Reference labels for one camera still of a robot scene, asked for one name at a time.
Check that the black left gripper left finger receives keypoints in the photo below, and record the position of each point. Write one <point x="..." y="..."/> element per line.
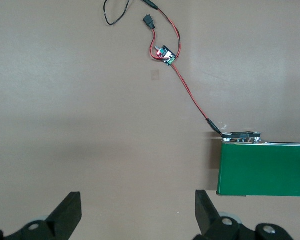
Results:
<point x="62" y="217"/>

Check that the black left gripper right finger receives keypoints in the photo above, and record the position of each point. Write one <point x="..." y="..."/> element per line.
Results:
<point x="207" y="220"/>

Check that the green conveyor belt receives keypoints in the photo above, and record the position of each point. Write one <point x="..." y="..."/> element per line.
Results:
<point x="260" y="170"/>

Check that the small motor controller board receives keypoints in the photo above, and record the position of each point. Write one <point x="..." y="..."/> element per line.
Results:
<point x="168" y="58"/>

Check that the black plug connector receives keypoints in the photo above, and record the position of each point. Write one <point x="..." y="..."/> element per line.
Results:
<point x="148" y="21"/>

